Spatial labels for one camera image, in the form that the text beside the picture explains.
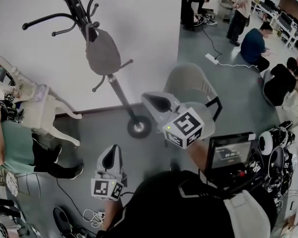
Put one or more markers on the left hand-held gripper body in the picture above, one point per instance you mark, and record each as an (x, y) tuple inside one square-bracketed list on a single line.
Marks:
[(99, 188)]

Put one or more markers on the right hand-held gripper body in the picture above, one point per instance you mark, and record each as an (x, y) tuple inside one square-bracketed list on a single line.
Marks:
[(186, 125)]

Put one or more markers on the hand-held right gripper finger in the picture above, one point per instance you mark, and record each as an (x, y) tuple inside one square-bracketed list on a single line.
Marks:
[(159, 103), (161, 120)]

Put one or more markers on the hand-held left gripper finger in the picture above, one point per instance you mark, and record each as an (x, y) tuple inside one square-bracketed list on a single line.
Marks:
[(109, 160)]

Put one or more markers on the black coat stand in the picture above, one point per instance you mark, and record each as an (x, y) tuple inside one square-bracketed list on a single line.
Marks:
[(119, 90)]

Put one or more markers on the grey cap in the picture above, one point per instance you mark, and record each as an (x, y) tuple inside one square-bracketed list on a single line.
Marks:
[(104, 53)]

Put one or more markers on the person's left forearm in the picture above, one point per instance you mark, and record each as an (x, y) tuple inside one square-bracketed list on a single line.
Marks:
[(111, 212)]

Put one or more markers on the gray armchair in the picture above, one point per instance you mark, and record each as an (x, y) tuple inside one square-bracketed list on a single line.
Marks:
[(188, 80)]

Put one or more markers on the black chest monitor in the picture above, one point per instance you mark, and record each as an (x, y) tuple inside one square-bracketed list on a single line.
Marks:
[(228, 155)]

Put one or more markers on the person's torso in black shirt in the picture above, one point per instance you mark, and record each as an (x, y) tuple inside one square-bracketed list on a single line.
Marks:
[(164, 207)]

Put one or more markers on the white power strip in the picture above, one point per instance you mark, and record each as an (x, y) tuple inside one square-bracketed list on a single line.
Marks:
[(211, 58)]

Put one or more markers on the white vanity table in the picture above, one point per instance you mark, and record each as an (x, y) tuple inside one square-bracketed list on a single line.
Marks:
[(39, 113)]

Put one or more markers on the white patterned round disc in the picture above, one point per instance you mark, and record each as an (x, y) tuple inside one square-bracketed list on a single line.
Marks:
[(12, 183)]

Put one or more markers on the pile of black white grippers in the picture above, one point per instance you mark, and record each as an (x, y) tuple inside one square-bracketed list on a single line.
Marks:
[(275, 157)]

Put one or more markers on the black white devices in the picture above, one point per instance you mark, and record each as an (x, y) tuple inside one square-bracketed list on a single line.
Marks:
[(206, 20)]

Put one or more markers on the white oval mirror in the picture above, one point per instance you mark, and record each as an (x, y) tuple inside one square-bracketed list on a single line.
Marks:
[(1, 73)]

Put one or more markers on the office desks with monitors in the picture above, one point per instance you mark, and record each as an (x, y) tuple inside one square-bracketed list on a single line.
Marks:
[(283, 21)]

